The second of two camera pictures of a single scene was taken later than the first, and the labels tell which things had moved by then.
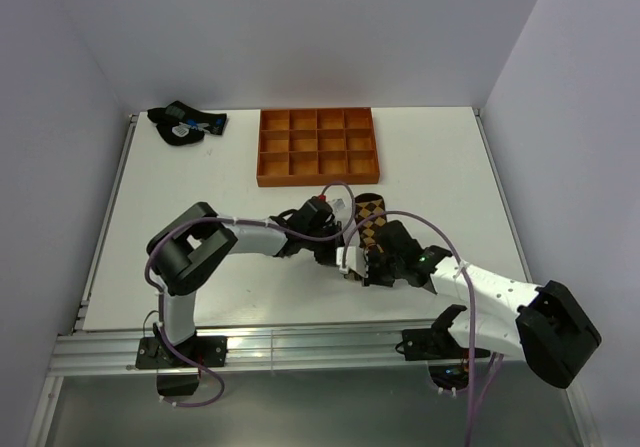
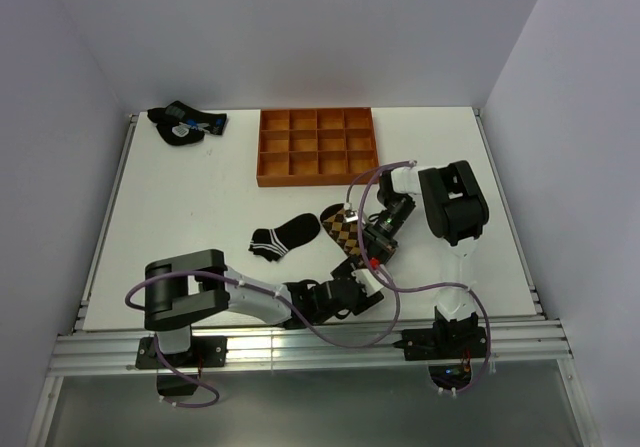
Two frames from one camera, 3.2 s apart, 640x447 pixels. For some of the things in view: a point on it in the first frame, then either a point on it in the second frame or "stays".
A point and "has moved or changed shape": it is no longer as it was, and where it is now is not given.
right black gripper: x=372 y=279 to x=379 y=246
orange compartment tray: x=317 y=146 stays
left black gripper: x=329 y=257 to x=363 y=301
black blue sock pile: x=180 y=125 stays
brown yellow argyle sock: x=366 y=206 has moved or changed shape
